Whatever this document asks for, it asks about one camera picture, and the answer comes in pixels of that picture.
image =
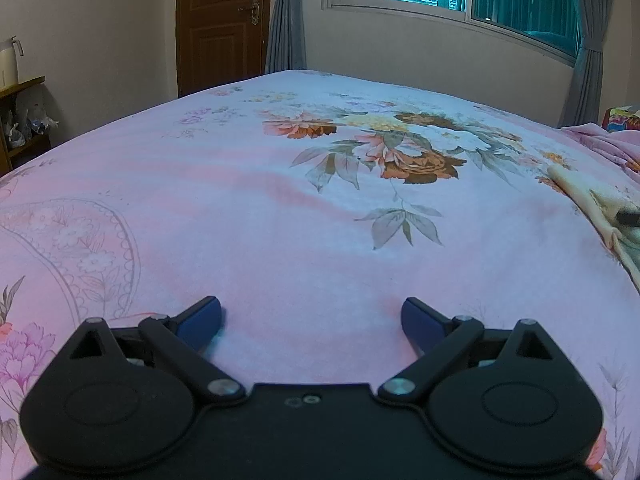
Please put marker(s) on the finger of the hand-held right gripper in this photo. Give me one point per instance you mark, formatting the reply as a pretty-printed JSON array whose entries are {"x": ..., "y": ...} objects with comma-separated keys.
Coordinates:
[{"x": 628, "y": 218}]

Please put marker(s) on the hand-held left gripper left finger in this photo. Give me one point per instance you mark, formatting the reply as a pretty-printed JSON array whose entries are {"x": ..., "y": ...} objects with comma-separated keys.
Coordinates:
[{"x": 201, "y": 319}]

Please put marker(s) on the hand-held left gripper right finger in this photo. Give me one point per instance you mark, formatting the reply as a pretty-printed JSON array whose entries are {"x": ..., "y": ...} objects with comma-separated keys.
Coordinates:
[{"x": 421, "y": 321}]

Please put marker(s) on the cream small garment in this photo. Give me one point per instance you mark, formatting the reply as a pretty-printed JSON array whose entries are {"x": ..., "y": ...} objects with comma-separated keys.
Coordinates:
[{"x": 575, "y": 182}]

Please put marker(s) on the pink blanket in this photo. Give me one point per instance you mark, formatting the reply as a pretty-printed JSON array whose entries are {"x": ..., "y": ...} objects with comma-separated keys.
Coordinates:
[{"x": 615, "y": 147}]

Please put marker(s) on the pink floral bed sheet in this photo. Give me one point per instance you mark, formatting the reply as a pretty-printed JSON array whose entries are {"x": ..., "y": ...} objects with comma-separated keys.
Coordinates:
[{"x": 250, "y": 240}]

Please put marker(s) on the colourful printed pillow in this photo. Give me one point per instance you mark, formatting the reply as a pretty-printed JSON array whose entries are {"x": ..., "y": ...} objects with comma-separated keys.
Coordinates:
[{"x": 622, "y": 120}]

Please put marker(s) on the grey curtain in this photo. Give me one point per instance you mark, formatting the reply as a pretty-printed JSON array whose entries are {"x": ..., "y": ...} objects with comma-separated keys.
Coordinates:
[
  {"x": 285, "y": 20},
  {"x": 585, "y": 60}
]

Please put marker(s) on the wooden shelf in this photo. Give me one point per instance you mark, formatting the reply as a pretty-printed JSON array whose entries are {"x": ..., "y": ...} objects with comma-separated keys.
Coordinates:
[{"x": 25, "y": 147}]

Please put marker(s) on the plastic bags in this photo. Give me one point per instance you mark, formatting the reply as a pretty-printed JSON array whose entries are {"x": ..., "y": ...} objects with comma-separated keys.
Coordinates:
[{"x": 30, "y": 120}]

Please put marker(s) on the brown wooden door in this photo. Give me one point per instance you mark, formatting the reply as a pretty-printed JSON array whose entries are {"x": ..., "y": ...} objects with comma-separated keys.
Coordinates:
[{"x": 220, "y": 30}]

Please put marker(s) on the white jug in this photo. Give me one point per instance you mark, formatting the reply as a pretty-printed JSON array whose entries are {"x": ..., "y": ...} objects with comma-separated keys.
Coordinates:
[{"x": 7, "y": 62}]

